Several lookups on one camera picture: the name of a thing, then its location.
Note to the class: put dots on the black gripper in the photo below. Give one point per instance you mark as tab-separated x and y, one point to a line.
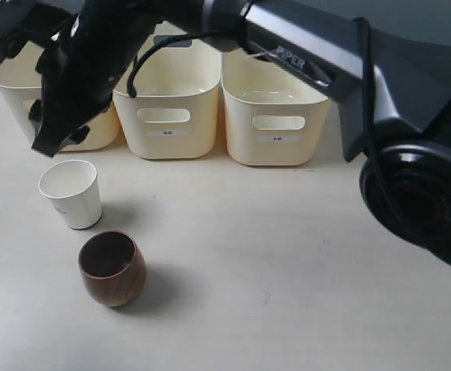
80	70

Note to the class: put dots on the white paper cup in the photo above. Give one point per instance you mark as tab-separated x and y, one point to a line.
72	188

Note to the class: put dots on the brown wooden cup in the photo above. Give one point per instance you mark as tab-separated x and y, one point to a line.
112	268

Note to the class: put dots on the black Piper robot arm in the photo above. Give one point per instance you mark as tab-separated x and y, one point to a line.
393	94

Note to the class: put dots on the left cream plastic bin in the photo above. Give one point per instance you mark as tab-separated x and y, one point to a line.
20	86

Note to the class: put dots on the cream plastic bin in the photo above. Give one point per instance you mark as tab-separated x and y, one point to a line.
174	115
271	118
20	86

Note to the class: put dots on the middle cream plastic bin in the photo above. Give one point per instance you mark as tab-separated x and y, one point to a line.
174	115

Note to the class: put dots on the right cream plastic bin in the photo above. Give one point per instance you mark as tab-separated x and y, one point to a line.
271	118

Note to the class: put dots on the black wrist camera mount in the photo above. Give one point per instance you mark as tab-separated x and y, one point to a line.
29	21

